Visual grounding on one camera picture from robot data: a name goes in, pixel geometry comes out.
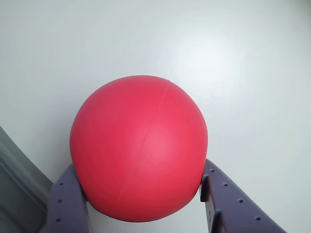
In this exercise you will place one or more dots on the blue-grey gripper finger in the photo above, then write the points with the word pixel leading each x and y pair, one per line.
pixel 68 208
pixel 228 208

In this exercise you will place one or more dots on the grey plastic container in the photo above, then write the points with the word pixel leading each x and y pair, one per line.
pixel 14 182

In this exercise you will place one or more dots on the red ball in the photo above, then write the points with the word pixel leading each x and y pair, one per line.
pixel 138 148

